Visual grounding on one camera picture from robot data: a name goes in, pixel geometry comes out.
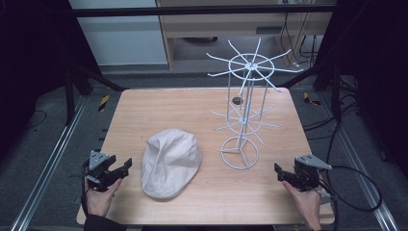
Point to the white cabinet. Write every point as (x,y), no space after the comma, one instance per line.
(122,38)

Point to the wooden desk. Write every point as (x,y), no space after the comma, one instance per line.
(218,25)

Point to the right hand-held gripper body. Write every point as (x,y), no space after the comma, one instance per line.
(306,174)

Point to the black metal stand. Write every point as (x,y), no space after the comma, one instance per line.
(72,89)
(330,86)

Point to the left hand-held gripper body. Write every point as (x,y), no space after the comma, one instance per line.
(96,170)

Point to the aluminium floor rail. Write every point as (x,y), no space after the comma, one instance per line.
(362,173)
(48,166)

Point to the yellow black striped tape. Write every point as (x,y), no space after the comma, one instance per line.
(310,99)
(103,103)

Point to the beige cap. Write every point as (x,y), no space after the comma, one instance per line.
(170,163)

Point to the person's left hand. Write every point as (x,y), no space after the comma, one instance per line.
(100,200)

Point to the black horizontal frame bar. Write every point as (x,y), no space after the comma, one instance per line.
(160,11)

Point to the black curtain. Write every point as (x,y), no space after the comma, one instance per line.
(29,64)
(378,70)

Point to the person's right hand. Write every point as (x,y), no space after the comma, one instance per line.
(304,203)

